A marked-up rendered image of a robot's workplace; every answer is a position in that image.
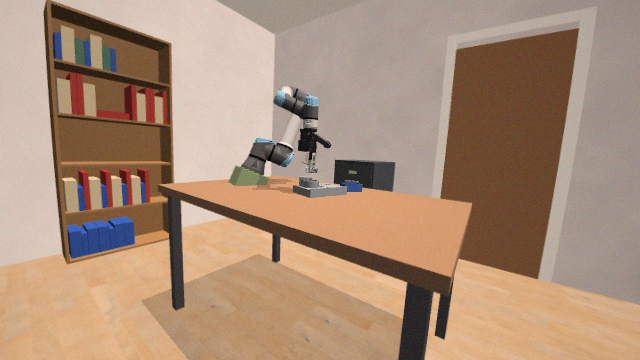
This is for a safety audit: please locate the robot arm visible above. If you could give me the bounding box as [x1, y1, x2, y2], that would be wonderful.
[241, 85, 319, 175]

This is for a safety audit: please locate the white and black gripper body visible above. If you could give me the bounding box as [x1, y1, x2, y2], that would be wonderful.
[298, 128, 317, 153]

